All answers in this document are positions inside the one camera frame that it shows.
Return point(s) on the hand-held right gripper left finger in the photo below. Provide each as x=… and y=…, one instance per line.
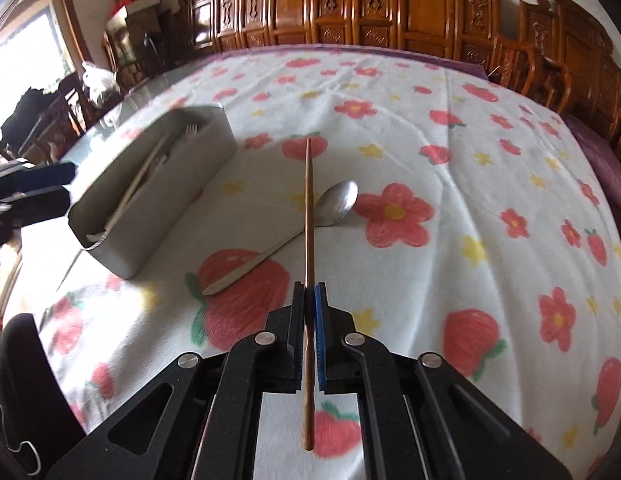
x=299, y=310

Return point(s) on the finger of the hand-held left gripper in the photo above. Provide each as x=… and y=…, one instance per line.
x=35, y=205
x=40, y=174

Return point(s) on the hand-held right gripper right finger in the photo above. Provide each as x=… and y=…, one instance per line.
x=320, y=330

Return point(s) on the light bamboo chopstick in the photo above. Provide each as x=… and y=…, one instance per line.
x=140, y=180

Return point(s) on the brown wooden chopstick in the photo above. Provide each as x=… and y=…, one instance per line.
x=309, y=210

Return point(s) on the metal spoon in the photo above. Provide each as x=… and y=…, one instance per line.
x=335, y=202

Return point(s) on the metal tray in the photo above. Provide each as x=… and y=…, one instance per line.
x=155, y=210

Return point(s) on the white plastic fork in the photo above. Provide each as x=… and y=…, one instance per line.
x=190, y=130

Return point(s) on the dark cloth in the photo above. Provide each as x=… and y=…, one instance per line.
x=25, y=115

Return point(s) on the white plastic bag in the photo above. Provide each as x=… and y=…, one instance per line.
x=98, y=82

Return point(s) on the dark rounded object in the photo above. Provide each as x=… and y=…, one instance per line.
x=30, y=385

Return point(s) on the floral printed tablecloth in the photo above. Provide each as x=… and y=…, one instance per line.
x=440, y=160

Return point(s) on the long purple seat cushion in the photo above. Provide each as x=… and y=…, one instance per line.
x=465, y=67

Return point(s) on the long carved wooden bench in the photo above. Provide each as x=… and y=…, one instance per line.
x=340, y=5

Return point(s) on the short purple seat cushion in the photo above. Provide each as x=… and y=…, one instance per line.
x=600, y=155

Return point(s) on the short carved wooden bench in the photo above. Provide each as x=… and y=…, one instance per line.
x=575, y=50

